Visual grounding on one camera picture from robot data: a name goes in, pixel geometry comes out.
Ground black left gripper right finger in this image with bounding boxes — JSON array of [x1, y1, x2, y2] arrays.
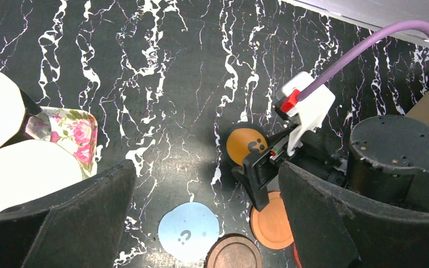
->
[[278, 162, 429, 267]]

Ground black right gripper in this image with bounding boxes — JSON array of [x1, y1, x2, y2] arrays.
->
[[299, 116, 429, 213]]

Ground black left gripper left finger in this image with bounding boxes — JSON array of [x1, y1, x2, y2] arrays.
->
[[0, 160, 137, 267]]

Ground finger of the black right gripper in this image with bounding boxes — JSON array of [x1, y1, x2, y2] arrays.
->
[[231, 133, 293, 211]]

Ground orange smiley coaster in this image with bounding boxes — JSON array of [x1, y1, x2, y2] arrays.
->
[[220, 122, 270, 166]]

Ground orange wooden coaster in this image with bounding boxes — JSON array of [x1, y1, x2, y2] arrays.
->
[[250, 191, 294, 250]]

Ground dark brown coaster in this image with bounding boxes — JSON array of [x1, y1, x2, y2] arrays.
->
[[204, 233, 263, 268]]

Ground blue grey coaster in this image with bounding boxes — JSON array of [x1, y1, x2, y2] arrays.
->
[[158, 202, 220, 262]]

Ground red coaster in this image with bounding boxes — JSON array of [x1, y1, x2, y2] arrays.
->
[[292, 243, 302, 268]]

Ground peach mug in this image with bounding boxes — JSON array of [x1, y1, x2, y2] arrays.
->
[[0, 140, 84, 212]]

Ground floral tray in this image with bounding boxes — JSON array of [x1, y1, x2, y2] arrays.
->
[[22, 107, 98, 183]]

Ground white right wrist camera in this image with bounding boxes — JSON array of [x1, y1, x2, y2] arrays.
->
[[275, 71, 335, 156]]

